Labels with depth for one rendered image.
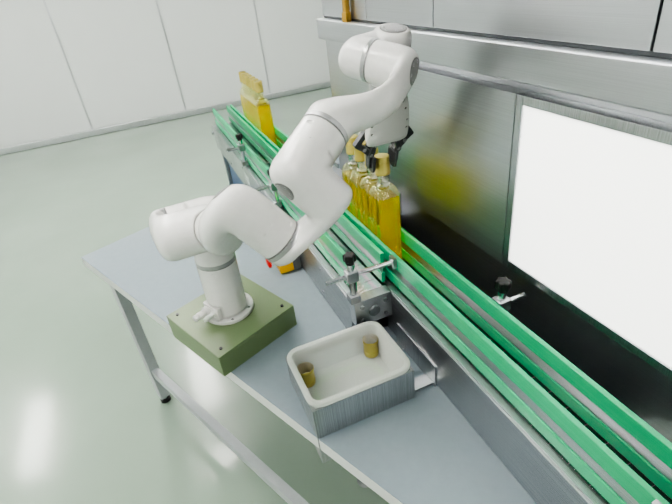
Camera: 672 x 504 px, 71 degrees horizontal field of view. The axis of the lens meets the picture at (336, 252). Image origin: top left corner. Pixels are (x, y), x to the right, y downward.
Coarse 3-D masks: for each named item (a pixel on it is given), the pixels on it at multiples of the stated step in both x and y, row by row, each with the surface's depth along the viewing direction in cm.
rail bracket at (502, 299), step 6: (498, 282) 87; (504, 282) 87; (510, 282) 87; (498, 288) 88; (504, 288) 87; (498, 294) 89; (504, 294) 88; (516, 294) 92; (522, 294) 91; (498, 300) 89; (504, 300) 89; (510, 300) 89; (516, 300) 91; (504, 306) 89; (510, 306) 90
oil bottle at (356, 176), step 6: (354, 174) 119; (360, 174) 118; (366, 174) 118; (354, 180) 119; (360, 180) 118; (354, 186) 120; (354, 192) 122; (354, 198) 123; (360, 198) 120; (354, 204) 124; (360, 204) 121; (354, 210) 125; (360, 210) 122; (360, 216) 123
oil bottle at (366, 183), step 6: (366, 180) 114; (372, 180) 113; (360, 186) 117; (366, 186) 114; (360, 192) 118; (366, 192) 114; (366, 198) 115; (366, 204) 117; (366, 210) 118; (366, 216) 119; (366, 222) 120
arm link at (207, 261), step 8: (192, 200) 104; (200, 200) 104; (208, 200) 104; (168, 208) 102; (176, 208) 102; (184, 208) 102; (200, 256) 108; (208, 256) 107; (216, 256) 107; (224, 256) 108; (232, 256) 111; (200, 264) 109; (208, 264) 108; (216, 264) 108; (224, 264) 109
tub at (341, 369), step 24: (336, 336) 105; (360, 336) 107; (384, 336) 103; (288, 360) 100; (312, 360) 105; (336, 360) 107; (360, 360) 107; (384, 360) 106; (408, 360) 96; (336, 384) 102; (360, 384) 92
